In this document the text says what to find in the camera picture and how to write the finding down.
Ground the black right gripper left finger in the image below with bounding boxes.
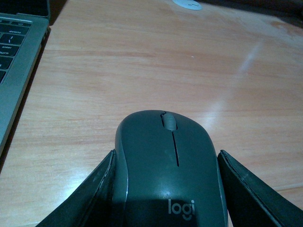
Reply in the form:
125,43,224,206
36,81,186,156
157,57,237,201
38,150,116,227

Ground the wooden computer desk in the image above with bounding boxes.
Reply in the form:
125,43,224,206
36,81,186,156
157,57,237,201
0,0,303,227

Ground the white round desk grommet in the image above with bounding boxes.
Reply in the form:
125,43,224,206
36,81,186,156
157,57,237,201
173,0,202,11

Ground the dark grey wireless mouse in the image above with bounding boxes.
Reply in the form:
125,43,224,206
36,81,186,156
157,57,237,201
110,110,228,227

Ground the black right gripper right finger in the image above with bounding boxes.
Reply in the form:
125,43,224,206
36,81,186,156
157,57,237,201
218,150,303,227

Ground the grey open laptop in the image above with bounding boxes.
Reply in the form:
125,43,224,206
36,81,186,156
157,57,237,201
0,0,50,150

